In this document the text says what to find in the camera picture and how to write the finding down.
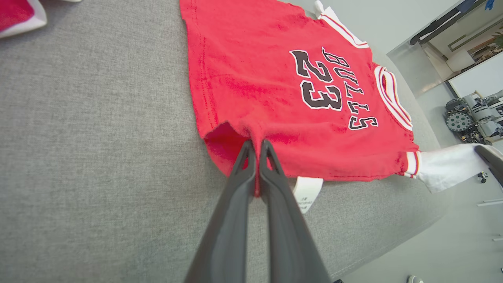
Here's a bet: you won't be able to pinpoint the long black beam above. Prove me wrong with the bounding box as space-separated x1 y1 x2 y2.
410 0 480 46

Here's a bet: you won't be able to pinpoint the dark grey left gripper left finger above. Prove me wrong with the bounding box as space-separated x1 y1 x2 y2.
185 140 258 283

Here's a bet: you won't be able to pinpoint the red Bulls 23 jersey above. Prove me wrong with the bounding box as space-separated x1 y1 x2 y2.
180 0 488 215

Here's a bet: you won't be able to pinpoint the red shorts with white stripes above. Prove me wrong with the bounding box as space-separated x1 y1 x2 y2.
0 0 48 39

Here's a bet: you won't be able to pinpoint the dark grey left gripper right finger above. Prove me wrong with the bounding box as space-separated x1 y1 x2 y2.
259 140 330 283

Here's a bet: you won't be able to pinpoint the grey fabric sofa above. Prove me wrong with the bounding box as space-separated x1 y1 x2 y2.
0 0 452 283

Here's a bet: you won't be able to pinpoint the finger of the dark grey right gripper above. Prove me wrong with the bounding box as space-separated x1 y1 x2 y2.
475 145 503 185

